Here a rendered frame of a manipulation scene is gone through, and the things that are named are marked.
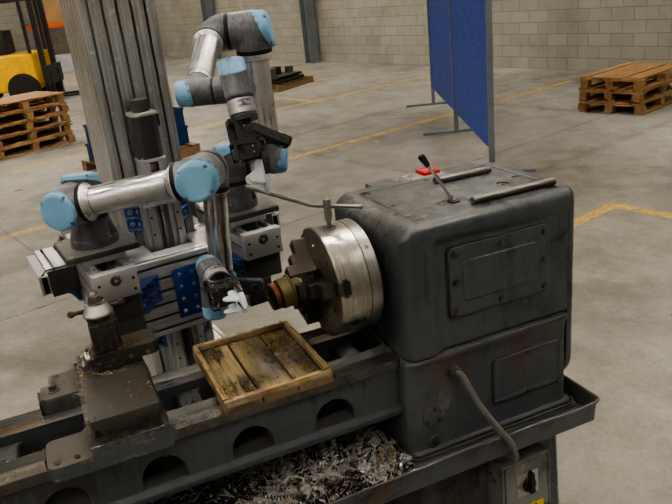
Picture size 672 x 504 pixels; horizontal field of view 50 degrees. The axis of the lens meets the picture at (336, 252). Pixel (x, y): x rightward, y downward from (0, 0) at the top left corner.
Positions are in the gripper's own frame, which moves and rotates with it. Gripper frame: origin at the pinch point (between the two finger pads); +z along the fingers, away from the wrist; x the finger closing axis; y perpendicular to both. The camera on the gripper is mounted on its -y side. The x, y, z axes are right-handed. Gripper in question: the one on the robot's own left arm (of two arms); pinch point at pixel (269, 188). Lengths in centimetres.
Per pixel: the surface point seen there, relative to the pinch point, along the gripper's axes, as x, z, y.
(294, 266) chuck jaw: -8.9, 21.9, -4.2
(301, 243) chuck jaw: -11.0, 16.1, -8.4
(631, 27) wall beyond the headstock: -700, -195, -840
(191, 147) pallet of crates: -705, -134, -117
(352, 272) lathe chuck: 6.9, 26.8, -14.6
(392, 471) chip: -6, 85, -17
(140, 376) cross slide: -9, 40, 43
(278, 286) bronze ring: -6.1, 26.1, 2.4
